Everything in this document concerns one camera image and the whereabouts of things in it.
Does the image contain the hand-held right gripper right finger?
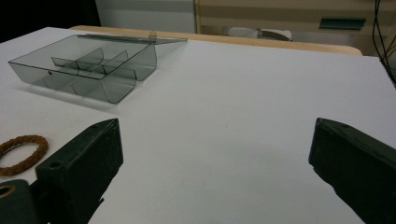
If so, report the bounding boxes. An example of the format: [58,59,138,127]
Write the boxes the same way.
[308,117,396,224]

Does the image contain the beige panelled cabinet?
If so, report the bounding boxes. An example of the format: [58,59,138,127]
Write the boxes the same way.
[194,0,396,57]

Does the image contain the black hanging cables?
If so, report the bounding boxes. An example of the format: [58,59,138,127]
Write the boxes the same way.
[372,0,396,87]

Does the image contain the brown braided rope ring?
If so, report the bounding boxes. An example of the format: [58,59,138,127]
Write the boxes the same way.
[0,134,50,177]

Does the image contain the white object with dark stripe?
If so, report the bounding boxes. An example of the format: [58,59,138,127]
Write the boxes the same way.
[222,26,293,42]

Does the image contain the smoky clear plastic organizer box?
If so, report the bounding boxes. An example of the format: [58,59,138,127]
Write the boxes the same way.
[7,31,189,105]

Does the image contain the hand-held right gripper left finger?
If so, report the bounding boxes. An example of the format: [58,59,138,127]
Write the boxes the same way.
[35,118,124,224]

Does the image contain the light wooden table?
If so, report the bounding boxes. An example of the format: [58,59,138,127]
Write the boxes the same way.
[68,24,363,57]

